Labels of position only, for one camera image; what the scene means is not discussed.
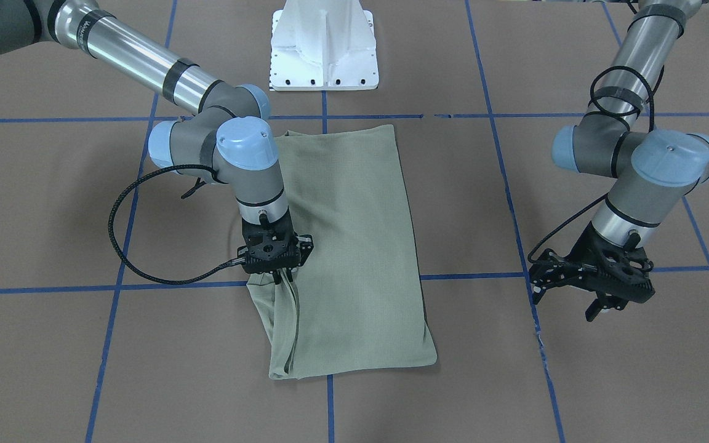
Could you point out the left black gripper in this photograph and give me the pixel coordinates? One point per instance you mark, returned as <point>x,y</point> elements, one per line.
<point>576,261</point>

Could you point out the white central pedestal column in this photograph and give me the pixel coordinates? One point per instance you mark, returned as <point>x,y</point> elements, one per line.
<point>323,45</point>

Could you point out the green long-sleeve shirt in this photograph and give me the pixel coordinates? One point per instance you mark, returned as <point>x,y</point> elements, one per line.
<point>357,303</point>

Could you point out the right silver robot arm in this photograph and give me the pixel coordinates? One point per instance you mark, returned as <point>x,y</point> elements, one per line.
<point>226,141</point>

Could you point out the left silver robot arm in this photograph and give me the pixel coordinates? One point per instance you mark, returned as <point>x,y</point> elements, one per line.
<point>652,171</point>

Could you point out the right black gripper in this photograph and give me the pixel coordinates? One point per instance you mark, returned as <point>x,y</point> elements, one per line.
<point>306,244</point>

